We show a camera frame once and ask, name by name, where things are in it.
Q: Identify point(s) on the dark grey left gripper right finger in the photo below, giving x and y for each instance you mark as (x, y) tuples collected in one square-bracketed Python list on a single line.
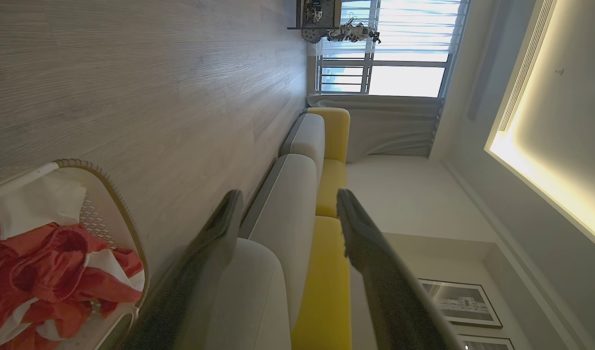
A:
[(389, 287)]

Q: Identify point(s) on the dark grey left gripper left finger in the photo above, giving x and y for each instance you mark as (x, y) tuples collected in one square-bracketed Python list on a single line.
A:
[(200, 272)]

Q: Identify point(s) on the red garment with white stripes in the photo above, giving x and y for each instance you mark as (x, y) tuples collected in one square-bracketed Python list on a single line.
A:
[(44, 277)]

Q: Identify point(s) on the grey and yellow sofa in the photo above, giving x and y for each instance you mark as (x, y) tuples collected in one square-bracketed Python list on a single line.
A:
[(287, 218)]

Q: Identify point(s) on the large black framed picture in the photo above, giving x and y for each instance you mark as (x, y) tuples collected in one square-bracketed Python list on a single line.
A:
[(460, 302)]

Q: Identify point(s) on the small black framed picture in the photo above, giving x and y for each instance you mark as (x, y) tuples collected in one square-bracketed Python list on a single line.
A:
[(487, 344)]

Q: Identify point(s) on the white laundry basket brown rim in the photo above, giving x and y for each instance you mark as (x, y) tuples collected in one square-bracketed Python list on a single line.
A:
[(100, 218)]

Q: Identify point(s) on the grey curtain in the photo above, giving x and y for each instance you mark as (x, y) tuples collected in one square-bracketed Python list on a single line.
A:
[(389, 131)]

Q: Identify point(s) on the white cloth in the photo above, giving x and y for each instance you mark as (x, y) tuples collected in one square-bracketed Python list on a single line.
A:
[(34, 204)]

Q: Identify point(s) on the window with white blinds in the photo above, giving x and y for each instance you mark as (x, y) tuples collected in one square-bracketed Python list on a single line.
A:
[(404, 80)]

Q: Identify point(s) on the grey robot device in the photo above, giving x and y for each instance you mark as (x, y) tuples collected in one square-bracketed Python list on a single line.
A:
[(348, 33)]

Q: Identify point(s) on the dark equipment stand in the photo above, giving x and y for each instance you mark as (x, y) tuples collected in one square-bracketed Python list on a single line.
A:
[(321, 12)]

